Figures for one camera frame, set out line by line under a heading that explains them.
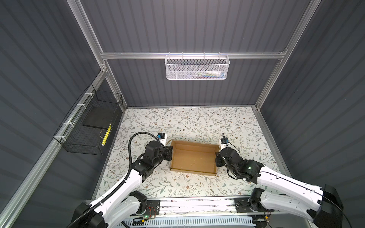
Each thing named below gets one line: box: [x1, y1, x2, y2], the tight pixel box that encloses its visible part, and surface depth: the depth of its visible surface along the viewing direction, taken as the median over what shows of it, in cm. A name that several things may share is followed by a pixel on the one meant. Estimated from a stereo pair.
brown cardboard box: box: [170, 140, 221, 177], surface depth 91 cm
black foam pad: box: [82, 104, 118, 130], surface depth 77 cm
